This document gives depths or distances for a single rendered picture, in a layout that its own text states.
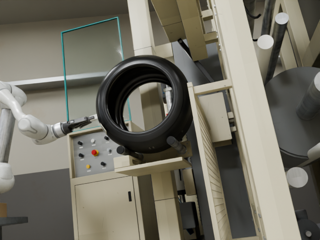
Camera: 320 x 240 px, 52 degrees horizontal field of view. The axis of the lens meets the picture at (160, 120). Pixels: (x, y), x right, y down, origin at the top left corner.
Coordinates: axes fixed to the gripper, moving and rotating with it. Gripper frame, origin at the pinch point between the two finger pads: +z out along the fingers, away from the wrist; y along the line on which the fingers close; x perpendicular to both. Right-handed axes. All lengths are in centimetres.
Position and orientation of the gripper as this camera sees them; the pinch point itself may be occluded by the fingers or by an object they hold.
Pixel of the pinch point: (95, 117)
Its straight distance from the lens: 200.5
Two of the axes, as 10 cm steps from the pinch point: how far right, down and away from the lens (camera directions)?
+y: 2.3, 2.3, 9.5
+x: 2.7, 9.2, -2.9
